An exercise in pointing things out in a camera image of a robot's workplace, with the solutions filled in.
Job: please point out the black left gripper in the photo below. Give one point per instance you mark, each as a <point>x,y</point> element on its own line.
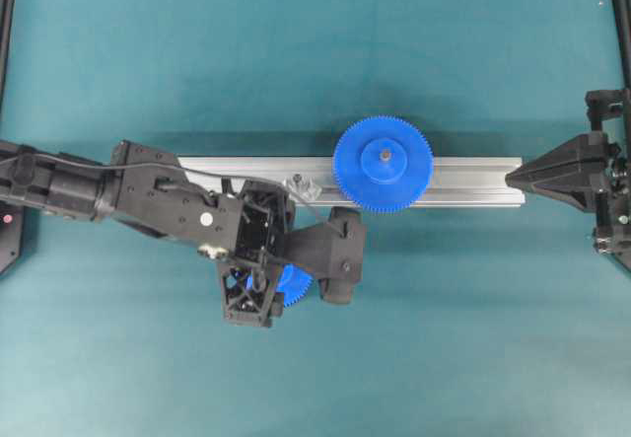
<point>249,273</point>

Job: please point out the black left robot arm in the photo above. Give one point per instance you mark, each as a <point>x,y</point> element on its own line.
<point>149,191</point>

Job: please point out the black frame post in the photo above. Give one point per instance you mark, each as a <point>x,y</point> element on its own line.
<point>6,17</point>
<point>621,9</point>

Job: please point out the black left frame post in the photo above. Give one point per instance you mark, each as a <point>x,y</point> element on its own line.
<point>6,17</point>

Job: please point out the black right frame post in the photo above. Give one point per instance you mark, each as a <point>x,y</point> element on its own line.
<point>621,9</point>

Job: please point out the silver shaft mounting bracket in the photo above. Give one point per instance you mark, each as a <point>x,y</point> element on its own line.
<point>301,187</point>

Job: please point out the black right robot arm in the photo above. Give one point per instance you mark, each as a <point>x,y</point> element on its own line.
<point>611,233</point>

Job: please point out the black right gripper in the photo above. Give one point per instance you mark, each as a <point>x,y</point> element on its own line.
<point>573,173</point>

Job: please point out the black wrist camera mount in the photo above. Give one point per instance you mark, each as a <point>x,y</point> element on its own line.
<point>333,259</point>

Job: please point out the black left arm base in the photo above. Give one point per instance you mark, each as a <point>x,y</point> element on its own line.
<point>11,233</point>

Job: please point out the silver aluminium extrusion rail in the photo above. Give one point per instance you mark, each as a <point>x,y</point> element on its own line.
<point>456,181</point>

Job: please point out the small blue plastic gear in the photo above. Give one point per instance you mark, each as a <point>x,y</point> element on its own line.
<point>292,286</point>

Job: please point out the large blue plastic gear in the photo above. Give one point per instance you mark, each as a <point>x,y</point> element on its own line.
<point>382,163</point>

